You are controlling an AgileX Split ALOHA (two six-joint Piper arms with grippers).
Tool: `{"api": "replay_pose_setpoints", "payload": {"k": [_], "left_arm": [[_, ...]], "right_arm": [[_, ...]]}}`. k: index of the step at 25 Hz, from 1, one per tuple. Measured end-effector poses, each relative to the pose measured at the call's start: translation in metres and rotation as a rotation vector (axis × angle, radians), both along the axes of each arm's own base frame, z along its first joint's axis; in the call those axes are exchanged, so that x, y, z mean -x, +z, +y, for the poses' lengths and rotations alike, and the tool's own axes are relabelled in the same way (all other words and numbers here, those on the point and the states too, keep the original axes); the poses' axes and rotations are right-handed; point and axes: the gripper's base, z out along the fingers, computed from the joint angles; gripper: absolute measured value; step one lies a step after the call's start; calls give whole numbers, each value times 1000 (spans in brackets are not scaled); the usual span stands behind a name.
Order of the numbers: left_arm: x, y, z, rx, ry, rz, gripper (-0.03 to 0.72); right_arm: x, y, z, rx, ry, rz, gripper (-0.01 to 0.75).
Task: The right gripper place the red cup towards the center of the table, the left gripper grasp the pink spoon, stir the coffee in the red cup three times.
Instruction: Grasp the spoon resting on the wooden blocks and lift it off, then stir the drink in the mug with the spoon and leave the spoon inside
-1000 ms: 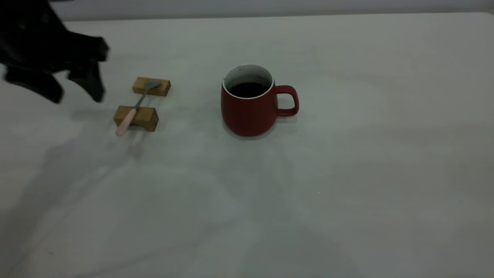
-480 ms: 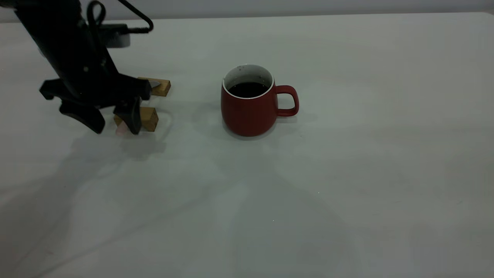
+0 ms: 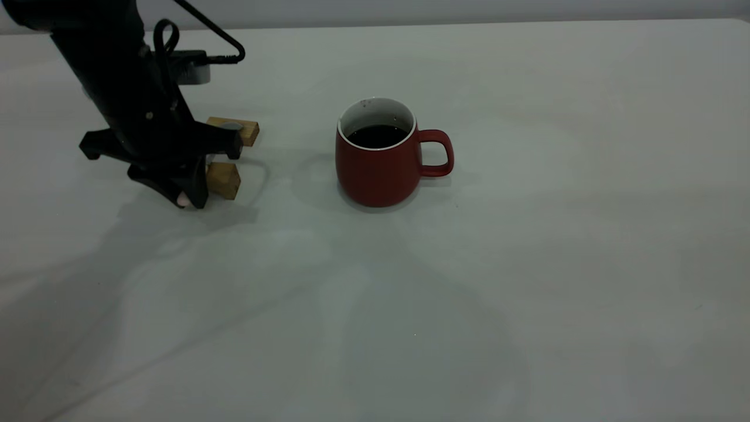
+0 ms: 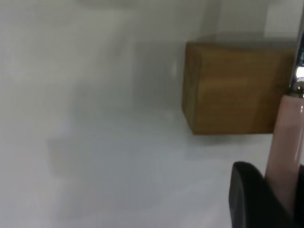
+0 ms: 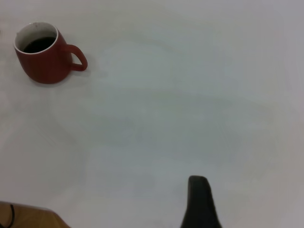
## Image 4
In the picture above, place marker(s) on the arched wooden block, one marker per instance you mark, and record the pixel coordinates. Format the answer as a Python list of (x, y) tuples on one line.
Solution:
[(228, 95)]

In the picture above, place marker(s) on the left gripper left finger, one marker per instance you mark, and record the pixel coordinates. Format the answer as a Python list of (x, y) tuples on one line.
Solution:
[(251, 204)]

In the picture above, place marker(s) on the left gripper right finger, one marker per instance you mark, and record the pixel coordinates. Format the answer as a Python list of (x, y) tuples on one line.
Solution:
[(300, 199)]

